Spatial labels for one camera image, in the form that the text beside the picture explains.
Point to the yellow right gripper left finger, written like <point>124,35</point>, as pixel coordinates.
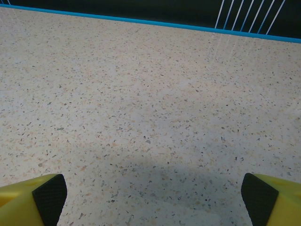
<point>21,204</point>

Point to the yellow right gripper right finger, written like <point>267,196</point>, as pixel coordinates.
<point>277,204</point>

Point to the blue table border strip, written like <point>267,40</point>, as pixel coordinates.
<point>150,23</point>

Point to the gear print enclosure panel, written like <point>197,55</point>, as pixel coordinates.
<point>164,9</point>

